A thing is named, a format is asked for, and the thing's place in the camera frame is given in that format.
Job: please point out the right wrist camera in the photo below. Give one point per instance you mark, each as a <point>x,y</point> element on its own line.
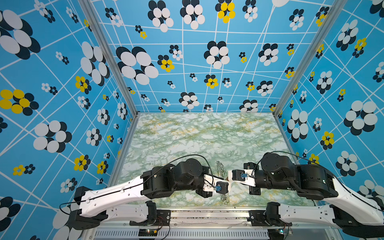
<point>243,177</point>

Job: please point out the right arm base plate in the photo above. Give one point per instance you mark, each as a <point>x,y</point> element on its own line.
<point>260,218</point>

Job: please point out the aluminium corner post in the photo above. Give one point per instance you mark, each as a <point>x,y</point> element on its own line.
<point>91,16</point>
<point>320,36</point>

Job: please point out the left aluminium corner post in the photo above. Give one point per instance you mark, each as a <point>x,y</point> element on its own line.
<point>91,16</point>

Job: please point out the right aluminium corner post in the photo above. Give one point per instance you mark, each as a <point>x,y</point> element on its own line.
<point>320,36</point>

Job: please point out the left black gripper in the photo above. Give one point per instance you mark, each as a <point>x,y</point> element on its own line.
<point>205,192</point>

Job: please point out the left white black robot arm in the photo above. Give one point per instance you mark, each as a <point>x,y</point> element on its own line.
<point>132,200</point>

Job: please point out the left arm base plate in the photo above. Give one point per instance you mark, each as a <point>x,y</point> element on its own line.
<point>161,218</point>

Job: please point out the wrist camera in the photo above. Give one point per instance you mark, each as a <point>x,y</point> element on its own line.
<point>243,177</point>
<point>216,185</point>

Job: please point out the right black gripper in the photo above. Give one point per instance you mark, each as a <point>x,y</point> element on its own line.
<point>252,166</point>

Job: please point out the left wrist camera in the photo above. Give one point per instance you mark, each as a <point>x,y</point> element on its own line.
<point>216,185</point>

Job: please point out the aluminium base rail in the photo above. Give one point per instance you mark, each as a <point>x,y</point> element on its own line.
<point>210,224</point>

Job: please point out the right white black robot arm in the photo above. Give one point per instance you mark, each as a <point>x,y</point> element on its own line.
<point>354,214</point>

